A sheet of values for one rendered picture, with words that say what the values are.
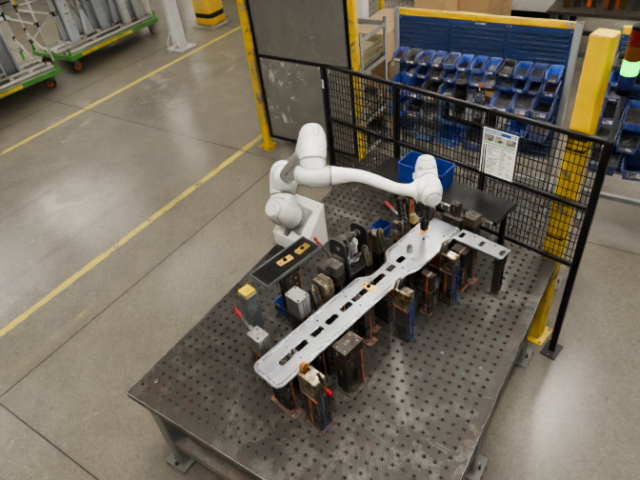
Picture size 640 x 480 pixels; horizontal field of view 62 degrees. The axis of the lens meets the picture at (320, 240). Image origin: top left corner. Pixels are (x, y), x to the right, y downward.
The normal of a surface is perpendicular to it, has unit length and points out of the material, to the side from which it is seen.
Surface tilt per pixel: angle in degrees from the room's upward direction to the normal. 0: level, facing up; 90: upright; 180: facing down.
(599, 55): 90
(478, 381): 0
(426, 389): 0
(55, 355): 0
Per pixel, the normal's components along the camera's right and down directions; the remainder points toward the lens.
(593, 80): -0.69, 0.52
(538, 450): -0.11, -0.76
